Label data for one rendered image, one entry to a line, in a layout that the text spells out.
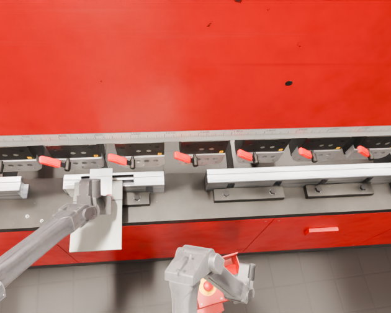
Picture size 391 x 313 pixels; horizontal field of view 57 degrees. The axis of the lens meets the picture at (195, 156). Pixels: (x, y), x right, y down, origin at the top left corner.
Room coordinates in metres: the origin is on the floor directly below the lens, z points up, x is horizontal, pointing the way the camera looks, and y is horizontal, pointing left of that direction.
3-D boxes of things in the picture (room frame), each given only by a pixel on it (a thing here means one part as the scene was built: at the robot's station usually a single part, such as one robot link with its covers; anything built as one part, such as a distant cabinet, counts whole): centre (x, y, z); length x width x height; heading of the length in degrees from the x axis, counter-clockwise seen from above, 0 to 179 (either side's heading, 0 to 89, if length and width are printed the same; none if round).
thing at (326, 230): (0.58, -0.68, 0.59); 0.15 x 0.02 x 0.07; 103
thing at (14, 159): (0.44, 0.57, 1.26); 0.15 x 0.09 x 0.17; 103
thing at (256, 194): (0.58, -0.25, 0.89); 0.30 x 0.05 x 0.03; 103
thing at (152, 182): (0.51, 0.30, 0.92); 0.39 x 0.06 x 0.10; 103
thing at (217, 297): (0.23, -0.18, 0.75); 0.20 x 0.16 x 0.18; 115
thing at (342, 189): (0.67, -0.64, 0.89); 0.30 x 0.05 x 0.03; 103
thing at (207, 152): (0.58, -0.01, 1.26); 0.15 x 0.09 x 0.17; 103
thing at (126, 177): (0.50, 0.32, 0.99); 0.20 x 0.03 x 0.03; 103
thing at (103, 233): (0.35, 0.32, 1.00); 0.26 x 0.18 x 0.01; 13
